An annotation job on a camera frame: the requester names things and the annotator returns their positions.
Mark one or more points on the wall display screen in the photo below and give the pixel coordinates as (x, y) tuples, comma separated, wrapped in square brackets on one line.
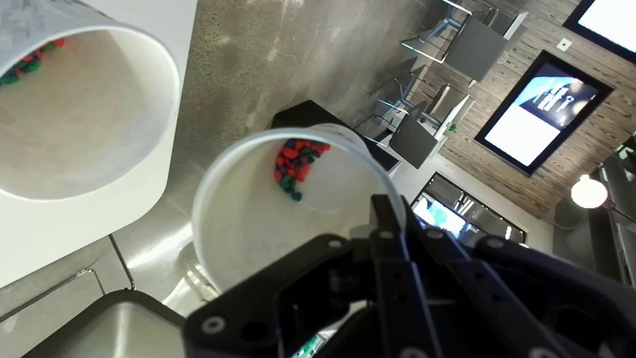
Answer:
[(541, 113)]

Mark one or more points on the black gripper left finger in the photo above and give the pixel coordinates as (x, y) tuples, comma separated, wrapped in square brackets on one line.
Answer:
[(284, 306)]

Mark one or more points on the white paper cup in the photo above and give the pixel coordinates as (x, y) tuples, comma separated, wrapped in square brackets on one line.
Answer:
[(274, 190), (94, 109)]

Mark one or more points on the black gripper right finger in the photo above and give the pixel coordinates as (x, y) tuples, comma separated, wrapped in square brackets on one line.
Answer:
[(523, 304)]

